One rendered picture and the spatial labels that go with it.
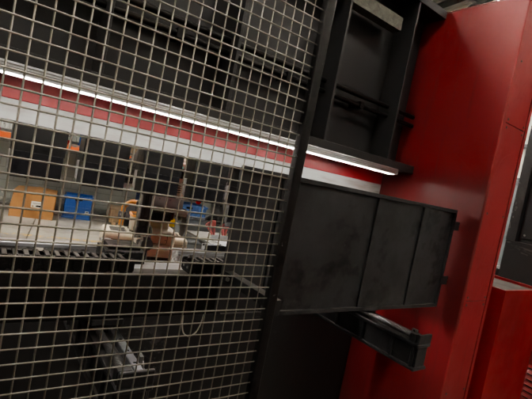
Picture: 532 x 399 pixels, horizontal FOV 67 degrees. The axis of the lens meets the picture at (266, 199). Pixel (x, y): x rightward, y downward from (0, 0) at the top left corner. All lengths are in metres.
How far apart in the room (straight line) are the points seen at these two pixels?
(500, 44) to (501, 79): 0.16
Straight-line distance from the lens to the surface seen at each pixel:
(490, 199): 2.01
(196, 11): 1.56
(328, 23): 0.97
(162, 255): 2.42
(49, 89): 1.44
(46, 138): 1.43
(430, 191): 2.10
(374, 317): 1.72
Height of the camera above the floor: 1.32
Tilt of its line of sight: 3 degrees down
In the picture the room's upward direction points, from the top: 11 degrees clockwise
